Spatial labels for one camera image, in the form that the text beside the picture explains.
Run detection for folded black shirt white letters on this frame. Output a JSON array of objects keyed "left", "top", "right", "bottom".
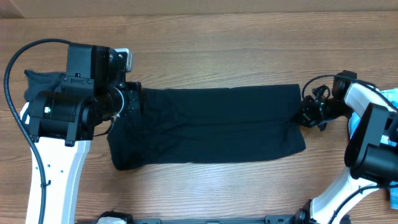
[{"left": 20, "top": 70, "right": 64, "bottom": 126}]

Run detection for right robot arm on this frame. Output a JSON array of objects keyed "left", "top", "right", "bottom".
[{"left": 288, "top": 70, "right": 397, "bottom": 223}]

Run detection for blue denim garment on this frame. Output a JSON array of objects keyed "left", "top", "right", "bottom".
[{"left": 389, "top": 187, "right": 398, "bottom": 210}]

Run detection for plain black t-shirt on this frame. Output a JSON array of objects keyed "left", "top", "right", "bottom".
[{"left": 107, "top": 84, "right": 306, "bottom": 170}]

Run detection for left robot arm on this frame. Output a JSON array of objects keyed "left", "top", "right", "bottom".
[{"left": 21, "top": 44, "right": 141, "bottom": 223}]

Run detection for light blue garment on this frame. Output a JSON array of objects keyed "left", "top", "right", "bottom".
[{"left": 348, "top": 88, "right": 397, "bottom": 146}]

